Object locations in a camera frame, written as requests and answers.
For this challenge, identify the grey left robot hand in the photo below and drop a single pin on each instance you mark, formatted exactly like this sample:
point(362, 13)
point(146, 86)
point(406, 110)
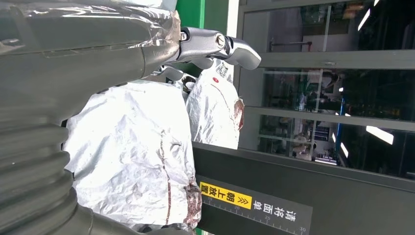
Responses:
point(81, 52)

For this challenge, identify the grey plastic mailer parcel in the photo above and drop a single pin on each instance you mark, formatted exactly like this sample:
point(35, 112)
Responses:
point(129, 155)

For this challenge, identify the black inbound scanner machine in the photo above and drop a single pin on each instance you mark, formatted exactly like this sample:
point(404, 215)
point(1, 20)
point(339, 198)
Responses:
point(324, 201)

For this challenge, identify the white printed plastic bag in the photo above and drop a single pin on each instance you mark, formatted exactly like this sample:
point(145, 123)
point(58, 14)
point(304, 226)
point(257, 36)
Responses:
point(214, 110)

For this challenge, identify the black yellow ruler label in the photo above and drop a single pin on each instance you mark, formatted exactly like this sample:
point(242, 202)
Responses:
point(259, 207)

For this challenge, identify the grey framed glass doors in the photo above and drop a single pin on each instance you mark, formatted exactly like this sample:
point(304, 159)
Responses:
point(324, 90)

